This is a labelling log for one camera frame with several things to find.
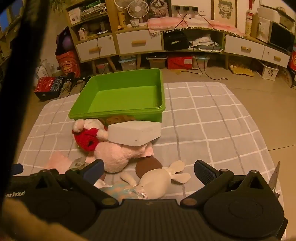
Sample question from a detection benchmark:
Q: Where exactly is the grey checked blanket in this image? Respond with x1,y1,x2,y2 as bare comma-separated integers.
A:
17,81,281,202

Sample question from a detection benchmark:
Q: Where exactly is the white carton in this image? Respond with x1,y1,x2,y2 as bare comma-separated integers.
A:
68,7,81,25

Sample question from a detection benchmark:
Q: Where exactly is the white cabinet drawer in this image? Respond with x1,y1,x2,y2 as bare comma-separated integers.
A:
262,46,290,68
116,30,162,55
224,35,265,60
75,35,117,62

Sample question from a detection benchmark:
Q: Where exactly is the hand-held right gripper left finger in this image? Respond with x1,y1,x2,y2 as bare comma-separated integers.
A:
35,159,119,208

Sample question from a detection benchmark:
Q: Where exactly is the brown round coaster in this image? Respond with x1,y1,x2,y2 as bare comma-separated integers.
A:
135,156,163,179

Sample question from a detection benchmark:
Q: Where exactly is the wooden cabinet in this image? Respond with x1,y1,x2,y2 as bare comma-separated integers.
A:
66,0,292,70

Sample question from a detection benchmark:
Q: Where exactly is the cat poster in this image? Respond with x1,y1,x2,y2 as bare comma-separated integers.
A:
148,0,172,18

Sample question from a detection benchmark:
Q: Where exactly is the pile of papers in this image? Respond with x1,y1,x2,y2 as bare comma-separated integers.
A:
188,35,223,52

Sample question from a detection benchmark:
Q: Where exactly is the person's left forearm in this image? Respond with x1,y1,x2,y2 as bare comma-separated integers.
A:
0,198,89,241

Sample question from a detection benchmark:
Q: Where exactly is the cream rabbit doll blue dress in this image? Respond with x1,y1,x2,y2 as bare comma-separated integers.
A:
94,160,191,200

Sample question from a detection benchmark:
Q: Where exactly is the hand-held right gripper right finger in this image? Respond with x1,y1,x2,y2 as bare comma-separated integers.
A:
180,160,270,207

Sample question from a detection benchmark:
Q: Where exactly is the egg carton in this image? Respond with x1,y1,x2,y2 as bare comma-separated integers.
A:
229,64,255,77

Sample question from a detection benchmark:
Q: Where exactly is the framed cartoon picture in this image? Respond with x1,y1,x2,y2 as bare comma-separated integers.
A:
211,0,238,28

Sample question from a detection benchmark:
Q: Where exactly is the red and white santa plush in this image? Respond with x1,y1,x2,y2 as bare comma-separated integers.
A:
72,118,109,152

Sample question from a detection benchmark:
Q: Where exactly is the small clear storage box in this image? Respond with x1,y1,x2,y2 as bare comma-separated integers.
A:
96,62,110,75

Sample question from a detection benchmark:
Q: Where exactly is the pink plush toy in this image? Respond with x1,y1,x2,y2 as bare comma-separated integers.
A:
94,141,154,173

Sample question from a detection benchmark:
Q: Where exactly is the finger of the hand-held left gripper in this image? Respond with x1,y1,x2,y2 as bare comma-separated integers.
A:
11,163,24,176

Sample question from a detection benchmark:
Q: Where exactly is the red patterned carton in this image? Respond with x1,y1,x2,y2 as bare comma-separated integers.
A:
34,76,64,101

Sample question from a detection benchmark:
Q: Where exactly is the black microwave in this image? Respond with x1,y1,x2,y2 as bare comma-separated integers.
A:
268,22,295,52

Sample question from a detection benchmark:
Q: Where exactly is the yellow bottle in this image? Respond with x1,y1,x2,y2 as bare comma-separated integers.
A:
118,10,126,29

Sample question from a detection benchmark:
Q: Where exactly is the grey green plush toy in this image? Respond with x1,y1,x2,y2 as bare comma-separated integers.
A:
69,157,88,170

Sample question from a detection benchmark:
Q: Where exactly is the stack of papers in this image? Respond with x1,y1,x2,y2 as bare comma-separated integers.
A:
80,3,109,21

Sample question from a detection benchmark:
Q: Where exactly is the black bag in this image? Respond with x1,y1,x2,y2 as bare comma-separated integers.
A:
163,31,189,50

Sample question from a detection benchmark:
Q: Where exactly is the orange bag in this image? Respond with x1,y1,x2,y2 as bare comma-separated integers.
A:
55,51,81,77

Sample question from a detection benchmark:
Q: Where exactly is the dark blurred strap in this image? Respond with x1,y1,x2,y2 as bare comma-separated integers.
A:
0,0,50,167

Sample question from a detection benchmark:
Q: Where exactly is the white printed box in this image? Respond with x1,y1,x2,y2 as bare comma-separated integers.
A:
259,61,279,80

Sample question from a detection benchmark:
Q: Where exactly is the white foam block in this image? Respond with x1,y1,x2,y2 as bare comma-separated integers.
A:
108,120,162,147

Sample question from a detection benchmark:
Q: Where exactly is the green plastic bin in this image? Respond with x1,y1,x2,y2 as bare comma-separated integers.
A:
69,68,166,123

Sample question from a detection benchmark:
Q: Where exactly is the black power cable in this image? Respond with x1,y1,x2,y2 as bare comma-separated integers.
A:
96,32,105,59

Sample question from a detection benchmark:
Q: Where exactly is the red and yellow box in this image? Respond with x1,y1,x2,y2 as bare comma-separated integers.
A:
289,46,296,75

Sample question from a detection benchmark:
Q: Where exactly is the pink cloth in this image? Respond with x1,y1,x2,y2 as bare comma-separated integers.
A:
43,152,74,172

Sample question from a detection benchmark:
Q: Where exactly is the pink table runner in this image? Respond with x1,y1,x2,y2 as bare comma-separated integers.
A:
147,17,244,37

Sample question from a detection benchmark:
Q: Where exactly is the clear storage box blue lid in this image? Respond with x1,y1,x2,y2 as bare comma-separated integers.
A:
119,57,137,71

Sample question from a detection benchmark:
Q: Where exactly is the white power strip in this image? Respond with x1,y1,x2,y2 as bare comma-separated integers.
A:
172,5,199,12

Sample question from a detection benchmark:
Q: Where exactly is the black tripod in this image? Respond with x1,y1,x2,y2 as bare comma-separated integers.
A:
61,72,93,93

